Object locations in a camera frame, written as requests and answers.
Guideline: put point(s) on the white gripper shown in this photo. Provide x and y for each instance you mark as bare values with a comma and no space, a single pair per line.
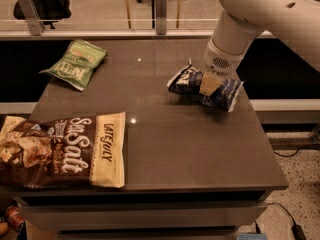
219,61

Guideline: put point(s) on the blue salt vinegar chip bag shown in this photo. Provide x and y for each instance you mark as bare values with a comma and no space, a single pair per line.
187,82

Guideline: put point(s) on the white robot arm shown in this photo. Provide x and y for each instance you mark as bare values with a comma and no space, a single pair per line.
273,45

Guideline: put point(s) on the green jalapeno chip bag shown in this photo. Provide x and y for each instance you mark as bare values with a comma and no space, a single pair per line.
78,63

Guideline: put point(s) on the brown sea salt chip bag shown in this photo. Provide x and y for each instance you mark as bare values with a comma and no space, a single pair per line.
61,153

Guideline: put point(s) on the black power adapter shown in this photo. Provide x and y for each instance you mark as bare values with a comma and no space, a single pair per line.
298,232

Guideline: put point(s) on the grey table drawer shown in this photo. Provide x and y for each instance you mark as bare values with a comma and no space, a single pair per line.
143,216

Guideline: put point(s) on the red soda can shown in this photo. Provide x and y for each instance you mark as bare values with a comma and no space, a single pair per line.
13,216

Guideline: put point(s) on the middle metal railing bracket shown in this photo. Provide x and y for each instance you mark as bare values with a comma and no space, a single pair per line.
161,17

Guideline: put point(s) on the metal railing bracket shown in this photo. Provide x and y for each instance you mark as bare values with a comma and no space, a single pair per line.
161,17
32,18

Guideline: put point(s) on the left metal railing bracket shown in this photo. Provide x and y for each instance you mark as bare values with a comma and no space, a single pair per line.
32,18

